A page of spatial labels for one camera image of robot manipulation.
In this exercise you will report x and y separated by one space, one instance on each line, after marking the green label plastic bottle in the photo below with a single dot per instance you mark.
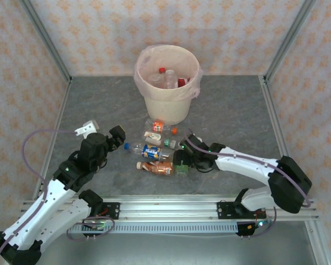
182 171

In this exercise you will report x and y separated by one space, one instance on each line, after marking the clear bottle red cap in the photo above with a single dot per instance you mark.
155 78

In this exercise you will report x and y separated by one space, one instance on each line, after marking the clear plastic bottle without label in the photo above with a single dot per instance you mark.
170 80

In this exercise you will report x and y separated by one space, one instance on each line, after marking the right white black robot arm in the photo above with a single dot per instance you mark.
242 164

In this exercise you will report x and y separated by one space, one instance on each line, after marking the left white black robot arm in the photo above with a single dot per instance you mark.
44 201

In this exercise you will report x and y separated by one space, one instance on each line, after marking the cream plastic bin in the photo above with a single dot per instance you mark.
166 110

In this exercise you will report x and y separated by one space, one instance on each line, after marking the pink plastic bin liner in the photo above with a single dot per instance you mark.
154 92

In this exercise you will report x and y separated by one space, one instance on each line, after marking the brown copper label bottle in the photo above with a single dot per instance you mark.
158 167

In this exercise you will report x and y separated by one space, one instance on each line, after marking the blue Pepsi plastic bottle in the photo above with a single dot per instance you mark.
151 151

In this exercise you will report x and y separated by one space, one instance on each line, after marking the white label bottle green cap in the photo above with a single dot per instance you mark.
153 136

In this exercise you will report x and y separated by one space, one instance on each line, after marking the orange label soda bottle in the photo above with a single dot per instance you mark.
157 126

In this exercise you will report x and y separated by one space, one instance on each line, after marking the small circuit board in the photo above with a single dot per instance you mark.
95 225
260 223

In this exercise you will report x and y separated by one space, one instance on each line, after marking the aluminium table side rail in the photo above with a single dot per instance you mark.
278 132
53 138

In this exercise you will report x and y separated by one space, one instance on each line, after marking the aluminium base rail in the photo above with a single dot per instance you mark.
168 207

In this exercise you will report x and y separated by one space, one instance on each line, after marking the aluminium frame post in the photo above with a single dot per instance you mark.
48 41
289 41

